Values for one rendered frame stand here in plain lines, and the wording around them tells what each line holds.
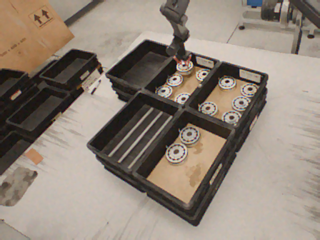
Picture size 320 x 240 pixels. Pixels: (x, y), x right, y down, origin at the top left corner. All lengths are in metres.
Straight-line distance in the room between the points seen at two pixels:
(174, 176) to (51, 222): 0.63
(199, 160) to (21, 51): 3.02
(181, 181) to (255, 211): 0.35
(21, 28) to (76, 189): 2.68
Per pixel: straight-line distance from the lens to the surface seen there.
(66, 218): 1.55
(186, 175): 1.27
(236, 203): 1.34
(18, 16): 3.93
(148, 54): 1.93
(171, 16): 1.09
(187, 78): 1.65
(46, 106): 2.65
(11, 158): 2.62
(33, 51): 3.95
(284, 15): 1.52
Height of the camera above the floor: 1.95
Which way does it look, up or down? 44 degrees down
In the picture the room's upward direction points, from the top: 10 degrees counter-clockwise
